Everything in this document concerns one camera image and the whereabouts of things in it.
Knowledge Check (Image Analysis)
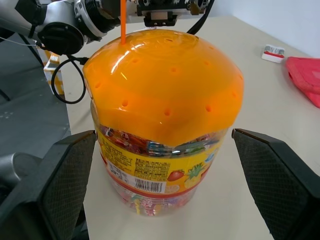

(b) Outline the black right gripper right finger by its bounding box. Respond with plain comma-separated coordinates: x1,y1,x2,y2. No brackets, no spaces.
231,128,320,240

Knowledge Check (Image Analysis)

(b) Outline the small white red box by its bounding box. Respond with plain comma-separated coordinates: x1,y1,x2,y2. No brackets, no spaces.
261,44,286,65

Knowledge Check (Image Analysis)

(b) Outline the clear plastic candy jar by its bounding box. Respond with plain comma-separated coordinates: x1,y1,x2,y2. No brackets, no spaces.
90,98,230,217

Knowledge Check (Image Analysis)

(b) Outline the orange perforated dome lid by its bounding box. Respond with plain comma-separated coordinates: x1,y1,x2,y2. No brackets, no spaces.
82,29,245,147

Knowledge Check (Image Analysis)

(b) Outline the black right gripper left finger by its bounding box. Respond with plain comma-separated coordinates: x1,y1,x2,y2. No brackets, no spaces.
0,129,97,240

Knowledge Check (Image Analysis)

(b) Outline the silver robot body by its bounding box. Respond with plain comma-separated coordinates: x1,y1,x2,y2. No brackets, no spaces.
0,151,44,201

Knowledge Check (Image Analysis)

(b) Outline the orange lollipop stick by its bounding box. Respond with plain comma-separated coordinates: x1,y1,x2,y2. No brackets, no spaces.
119,0,127,47

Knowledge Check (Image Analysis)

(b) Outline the red cloth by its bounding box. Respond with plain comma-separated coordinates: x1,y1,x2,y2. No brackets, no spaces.
284,56,320,109

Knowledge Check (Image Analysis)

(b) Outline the yellow white frame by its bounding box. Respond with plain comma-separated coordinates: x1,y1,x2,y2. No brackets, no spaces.
42,48,66,96

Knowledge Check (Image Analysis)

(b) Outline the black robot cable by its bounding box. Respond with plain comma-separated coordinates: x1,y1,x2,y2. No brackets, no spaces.
186,0,216,35
50,55,90,105

